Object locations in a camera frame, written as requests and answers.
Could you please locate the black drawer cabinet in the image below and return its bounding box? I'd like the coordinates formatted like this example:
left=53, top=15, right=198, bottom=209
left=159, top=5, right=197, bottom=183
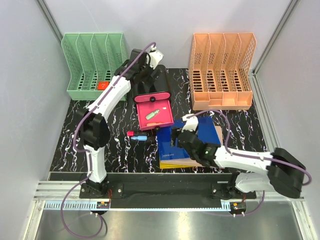
left=132, top=65, right=172, bottom=99

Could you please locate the pink top drawer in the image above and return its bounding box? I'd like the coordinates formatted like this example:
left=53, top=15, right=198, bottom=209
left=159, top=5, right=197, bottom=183
left=133, top=91, right=171, bottom=103

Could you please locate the pink drawer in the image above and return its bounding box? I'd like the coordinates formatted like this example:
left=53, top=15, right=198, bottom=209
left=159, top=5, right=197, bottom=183
left=133, top=91, right=171, bottom=103
left=136, top=99, right=174, bottom=131

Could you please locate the green highlighter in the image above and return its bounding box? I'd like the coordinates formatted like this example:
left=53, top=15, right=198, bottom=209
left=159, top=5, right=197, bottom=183
left=145, top=109, right=160, bottom=121

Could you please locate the orange highlighter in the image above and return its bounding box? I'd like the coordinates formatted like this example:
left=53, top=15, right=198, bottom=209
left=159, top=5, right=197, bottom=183
left=146, top=122, right=163, bottom=127

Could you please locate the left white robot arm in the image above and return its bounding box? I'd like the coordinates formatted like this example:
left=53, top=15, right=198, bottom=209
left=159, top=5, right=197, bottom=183
left=74, top=45, right=164, bottom=198

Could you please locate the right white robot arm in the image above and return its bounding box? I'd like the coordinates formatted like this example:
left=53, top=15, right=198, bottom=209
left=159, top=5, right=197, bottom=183
left=170, top=128, right=307, bottom=199

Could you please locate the pink folder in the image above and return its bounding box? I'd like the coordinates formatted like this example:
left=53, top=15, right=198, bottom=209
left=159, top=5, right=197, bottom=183
left=173, top=125, right=224, bottom=167

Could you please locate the blue folder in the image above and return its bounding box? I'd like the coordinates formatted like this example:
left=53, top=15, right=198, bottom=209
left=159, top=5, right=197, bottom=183
left=156, top=116, right=221, bottom=163

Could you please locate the red square eraser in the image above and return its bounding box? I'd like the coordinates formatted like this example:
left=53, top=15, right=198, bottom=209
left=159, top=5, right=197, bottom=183
left=97, top=81, right=110, bottom=91

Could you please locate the yellow folder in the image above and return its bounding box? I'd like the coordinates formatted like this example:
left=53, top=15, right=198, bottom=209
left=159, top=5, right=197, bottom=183
left=159, top=160, right=193, bottom=169

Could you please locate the green file organizer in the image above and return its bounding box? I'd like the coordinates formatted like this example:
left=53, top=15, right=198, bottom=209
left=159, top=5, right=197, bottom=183
left=61, top=33, right=128, bottom=101

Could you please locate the black pink-capped highlighter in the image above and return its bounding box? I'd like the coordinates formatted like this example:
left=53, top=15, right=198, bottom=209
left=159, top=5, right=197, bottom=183
left=127, top=130, right=148, bottom=137

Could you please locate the blue highlighter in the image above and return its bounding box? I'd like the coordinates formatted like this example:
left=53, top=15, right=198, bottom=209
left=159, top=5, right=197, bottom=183
left=131, top=135, right=148, bottom=141

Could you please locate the orange file organizer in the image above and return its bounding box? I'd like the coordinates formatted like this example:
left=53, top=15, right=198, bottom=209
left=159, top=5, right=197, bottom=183
left=188, top=32, right=257, bottom=111

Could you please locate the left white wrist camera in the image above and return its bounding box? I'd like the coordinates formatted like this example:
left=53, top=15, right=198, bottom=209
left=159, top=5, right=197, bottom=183
left=149, top=46, right=164, bottom=69

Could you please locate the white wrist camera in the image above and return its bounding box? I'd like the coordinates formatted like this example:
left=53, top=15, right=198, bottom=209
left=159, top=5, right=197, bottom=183
left=149, top=46, right=164, bottom=69
left=182, top=114, right=199, bottom=132

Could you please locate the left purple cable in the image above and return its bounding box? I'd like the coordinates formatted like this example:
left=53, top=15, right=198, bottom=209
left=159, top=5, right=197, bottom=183
left=60, top=41, right=158, bottom=238

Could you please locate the purple cable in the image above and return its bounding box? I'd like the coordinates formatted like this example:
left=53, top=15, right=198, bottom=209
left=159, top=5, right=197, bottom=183
left=184, top=109, right=313, bottom=216
left=60, top=41, right=158, bottom=238

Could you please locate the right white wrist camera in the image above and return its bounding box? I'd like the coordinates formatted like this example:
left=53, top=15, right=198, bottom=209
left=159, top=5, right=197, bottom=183
left=182, top=114, right=199, bottom=132

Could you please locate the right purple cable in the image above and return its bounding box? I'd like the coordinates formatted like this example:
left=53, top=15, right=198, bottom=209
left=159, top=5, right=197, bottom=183
left=184, top=109, right=313, bottom=216

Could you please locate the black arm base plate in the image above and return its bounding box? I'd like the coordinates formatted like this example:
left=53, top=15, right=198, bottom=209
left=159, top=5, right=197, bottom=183
left=79, top=181, right=257, bottom=200

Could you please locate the aluminium frame rail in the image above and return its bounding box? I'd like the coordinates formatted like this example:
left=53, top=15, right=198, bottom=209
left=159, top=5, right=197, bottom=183
left=33, top=181, right=305, bottom=202

